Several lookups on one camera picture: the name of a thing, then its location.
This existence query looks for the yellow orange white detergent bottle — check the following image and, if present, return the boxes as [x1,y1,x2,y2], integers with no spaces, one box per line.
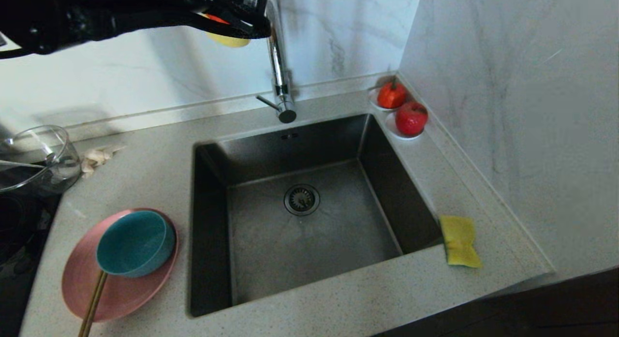
[205,13,252,49]

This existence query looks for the stainless steel sink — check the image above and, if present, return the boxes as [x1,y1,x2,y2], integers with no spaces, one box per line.
[189,113,446,319]

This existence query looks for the yellow green sponge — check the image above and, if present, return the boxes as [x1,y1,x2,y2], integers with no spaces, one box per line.
[439,215,483,269]

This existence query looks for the chrome faucet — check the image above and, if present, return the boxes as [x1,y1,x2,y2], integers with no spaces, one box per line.
[255,0,298,124]

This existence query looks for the red apple on dish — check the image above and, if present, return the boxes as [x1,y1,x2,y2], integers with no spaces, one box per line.
[385,112,427,141]

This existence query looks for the round metal drain strainer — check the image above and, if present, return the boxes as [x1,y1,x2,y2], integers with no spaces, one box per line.
[283,184,321,217]

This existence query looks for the garlic bulb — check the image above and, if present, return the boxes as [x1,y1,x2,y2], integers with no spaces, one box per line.
[80,144,127,178]

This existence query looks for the clear glass bowl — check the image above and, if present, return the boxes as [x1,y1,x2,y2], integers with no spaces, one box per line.
[0,125,82,198]

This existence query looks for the teal bowl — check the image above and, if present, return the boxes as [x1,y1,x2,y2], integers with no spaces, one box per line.
[96,210,176,278]

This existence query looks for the metal utensil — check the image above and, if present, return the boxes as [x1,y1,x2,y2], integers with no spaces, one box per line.
[0,159,47,170]

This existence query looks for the pink plate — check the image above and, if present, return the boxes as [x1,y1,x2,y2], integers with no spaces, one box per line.
[61,207,180,323]

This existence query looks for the black cooktop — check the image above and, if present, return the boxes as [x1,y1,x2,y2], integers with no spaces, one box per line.
[0,191,62,337]

